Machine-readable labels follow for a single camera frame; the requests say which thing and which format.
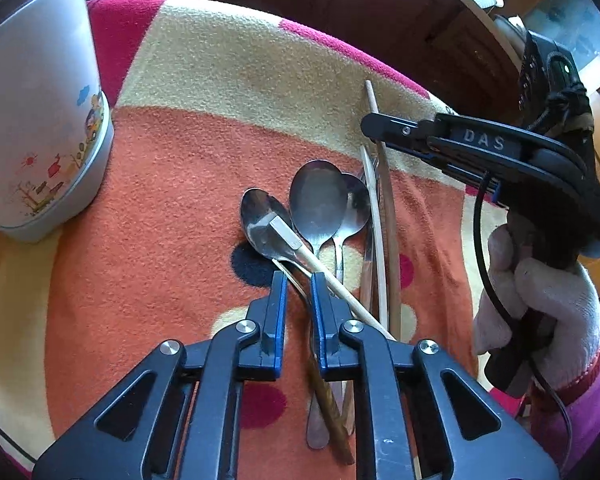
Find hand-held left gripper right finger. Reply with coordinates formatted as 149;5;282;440
310;271;561;480

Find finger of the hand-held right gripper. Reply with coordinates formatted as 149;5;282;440
360;112;436;150

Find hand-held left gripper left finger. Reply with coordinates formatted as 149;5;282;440
32;270;289;480

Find steel-tipped pale chopstick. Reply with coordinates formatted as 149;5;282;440
267;214;397;343

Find small steel spoon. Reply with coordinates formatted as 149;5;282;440
332;172;372;286

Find pale wooden chopstick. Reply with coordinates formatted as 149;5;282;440
359;145;388;326

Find steel spoon with wooden handle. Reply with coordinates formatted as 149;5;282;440
240;188;356;466

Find brown wooden chopstick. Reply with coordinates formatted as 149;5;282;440
364;79;403;343

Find large steel spoon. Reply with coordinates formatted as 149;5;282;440
288;159;350;451

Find white printed canister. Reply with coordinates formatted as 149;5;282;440
0;0;116;245

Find person's right forearm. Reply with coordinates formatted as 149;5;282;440
527;350;600;480

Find person's right hand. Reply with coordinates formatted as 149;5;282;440
472;224;600;392

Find dark wooden base cabinets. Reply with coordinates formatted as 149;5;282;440
77;0;531;121

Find red and cream fleece blanket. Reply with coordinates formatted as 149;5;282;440
0;0;536;480

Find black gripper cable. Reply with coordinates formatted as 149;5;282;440
472;170;575;480

